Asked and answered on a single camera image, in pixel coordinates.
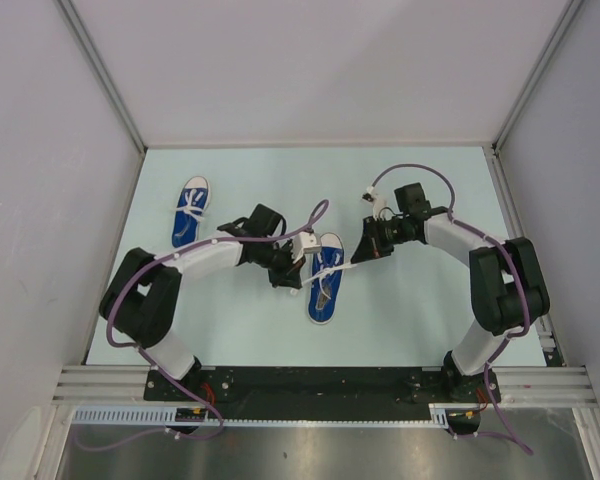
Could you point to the blue sneaker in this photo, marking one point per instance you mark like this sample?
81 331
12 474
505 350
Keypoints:
323 295
192 203

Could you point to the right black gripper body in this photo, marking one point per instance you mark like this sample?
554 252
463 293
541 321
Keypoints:
385 234

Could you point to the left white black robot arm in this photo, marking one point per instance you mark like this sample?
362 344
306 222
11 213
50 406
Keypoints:
140 302

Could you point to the white slotted cable duct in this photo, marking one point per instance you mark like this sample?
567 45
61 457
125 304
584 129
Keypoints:
171 416

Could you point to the aluminium corner post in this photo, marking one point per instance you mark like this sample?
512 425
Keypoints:
559 32
88 48

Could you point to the white shoelace of sneaker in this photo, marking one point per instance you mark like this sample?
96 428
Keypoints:
321 275

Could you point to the aluminium corner post left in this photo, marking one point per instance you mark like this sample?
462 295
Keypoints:
88 48

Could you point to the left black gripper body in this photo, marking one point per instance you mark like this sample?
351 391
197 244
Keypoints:
278 261

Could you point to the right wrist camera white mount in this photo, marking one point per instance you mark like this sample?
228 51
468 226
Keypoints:
378 203

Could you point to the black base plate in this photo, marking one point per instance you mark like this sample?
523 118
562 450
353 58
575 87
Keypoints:
322 393

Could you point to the aluminium corner post right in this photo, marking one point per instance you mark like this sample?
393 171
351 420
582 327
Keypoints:
559 32

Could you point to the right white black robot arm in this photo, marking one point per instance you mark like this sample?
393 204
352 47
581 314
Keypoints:
507 288

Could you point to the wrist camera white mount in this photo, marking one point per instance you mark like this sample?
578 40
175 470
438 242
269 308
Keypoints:
305 243
378 203

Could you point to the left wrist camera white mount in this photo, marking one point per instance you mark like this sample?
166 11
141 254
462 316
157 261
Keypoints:
305 243

